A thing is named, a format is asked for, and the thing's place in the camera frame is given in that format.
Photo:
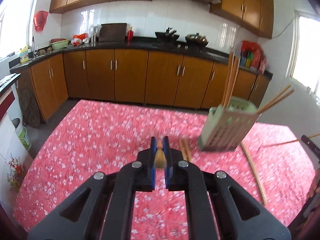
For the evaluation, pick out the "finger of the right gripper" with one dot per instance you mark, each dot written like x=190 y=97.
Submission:
x=311 y=145

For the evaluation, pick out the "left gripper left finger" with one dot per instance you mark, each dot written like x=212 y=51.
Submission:
x=102 y=207

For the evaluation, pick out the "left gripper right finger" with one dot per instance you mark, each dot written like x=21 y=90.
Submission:
x=217 y=206

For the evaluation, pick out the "bamboo chopstick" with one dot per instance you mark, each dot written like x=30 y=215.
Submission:
x=160 y=159
x=256 y=174
x=287 y=91
x=187 y=150
x=182 y=149
x=229 y=73
x=232 y=80

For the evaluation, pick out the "perforated steel chopstick holder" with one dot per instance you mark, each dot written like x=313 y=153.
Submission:
x=225 y=128

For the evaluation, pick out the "brown lower kitchen cabinets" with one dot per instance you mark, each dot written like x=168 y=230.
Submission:
x=150 y=77

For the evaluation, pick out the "person's right hand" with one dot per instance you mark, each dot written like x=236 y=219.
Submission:
x=314 y=188

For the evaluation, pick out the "red floral tablecloth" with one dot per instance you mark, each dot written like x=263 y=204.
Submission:
x=98 y=136

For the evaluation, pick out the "green white paint bucket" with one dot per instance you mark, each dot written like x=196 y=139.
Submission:
x=21 y=132

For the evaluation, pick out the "red bags on counter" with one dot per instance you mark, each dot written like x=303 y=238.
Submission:
x=252 y=56

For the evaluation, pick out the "black wok right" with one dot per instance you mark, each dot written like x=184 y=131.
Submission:
x=196 y=40

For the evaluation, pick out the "black wok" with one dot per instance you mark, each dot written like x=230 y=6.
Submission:
x=196 y=40
x=169 y=36

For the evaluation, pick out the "black countertop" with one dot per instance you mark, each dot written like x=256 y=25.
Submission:
x=125 y=45

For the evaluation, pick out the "sink faucet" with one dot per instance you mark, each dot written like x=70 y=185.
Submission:
x=33 y=48

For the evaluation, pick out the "red white bag on counter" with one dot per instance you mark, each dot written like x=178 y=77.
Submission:
x=80 y=39

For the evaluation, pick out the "green basin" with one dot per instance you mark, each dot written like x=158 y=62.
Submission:
x=59 y=44

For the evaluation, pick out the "yellow detergent bottle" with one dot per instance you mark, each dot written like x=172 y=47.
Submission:
x=24 y=54

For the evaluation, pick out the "dark cutting board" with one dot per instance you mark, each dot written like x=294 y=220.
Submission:
x=113 y=32

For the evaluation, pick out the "red bottle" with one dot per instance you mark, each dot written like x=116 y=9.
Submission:
x=130 y=34

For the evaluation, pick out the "black wok left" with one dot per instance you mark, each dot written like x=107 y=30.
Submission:
x=169 y=36

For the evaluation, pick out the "red plastic bag on wall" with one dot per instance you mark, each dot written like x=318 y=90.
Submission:
x=39 y=20

